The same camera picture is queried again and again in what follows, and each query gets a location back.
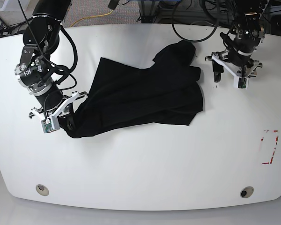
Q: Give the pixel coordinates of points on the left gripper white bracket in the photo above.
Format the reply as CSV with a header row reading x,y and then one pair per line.
x,y
220,62

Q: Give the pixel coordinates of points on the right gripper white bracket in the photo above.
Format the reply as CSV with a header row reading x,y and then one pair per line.
x,y
61,114

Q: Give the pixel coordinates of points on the black T-shirt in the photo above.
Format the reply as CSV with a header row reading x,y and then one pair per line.
x,y
124,96

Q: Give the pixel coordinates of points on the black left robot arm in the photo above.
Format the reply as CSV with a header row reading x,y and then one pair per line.
x,y
244,35

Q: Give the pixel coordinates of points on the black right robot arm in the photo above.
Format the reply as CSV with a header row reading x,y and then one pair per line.
x,y
39,75

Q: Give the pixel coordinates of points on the left table grommet hole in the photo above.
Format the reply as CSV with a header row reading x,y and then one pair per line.
x,y
42,190

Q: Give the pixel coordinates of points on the table grommet hole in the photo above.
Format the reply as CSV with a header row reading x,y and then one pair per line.
x,y
42,190
247,192

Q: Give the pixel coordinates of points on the red tape rectangle marking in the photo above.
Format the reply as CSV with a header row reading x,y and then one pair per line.
x,y
268,146

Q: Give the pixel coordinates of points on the black tripod stand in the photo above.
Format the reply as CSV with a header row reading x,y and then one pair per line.
x,y
4,28

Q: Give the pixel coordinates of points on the right table grommet hole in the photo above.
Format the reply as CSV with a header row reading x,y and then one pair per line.
x,y
247,192

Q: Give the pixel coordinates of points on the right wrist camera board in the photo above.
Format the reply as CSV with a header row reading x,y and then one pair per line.
x,y
47,126

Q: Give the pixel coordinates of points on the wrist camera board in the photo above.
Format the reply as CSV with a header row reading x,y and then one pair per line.
x,y
242,83
47,126

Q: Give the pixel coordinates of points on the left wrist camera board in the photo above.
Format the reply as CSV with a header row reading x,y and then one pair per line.
x,y
242,83

